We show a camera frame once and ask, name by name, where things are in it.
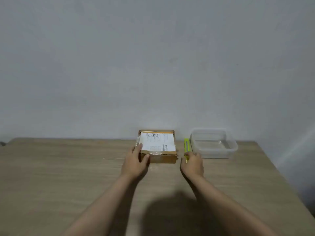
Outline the person's right hand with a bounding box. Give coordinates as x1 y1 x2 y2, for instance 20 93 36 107
180 151 204 179

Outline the person's left hand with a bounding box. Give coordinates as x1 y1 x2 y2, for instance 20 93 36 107
120 143 150 181

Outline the yellow-green utility knife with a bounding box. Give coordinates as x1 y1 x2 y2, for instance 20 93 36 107
184 138 192 163

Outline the cardboard box with white label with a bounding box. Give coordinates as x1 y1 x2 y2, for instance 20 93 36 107
136 130 178 164

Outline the person's right forearm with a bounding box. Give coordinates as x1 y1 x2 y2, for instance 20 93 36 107
187 175 279 236

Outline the person's left forearm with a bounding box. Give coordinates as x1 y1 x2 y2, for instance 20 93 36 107
63 172 139 236

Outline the clear plastic container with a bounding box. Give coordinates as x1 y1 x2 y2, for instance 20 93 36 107
189 128 239 159

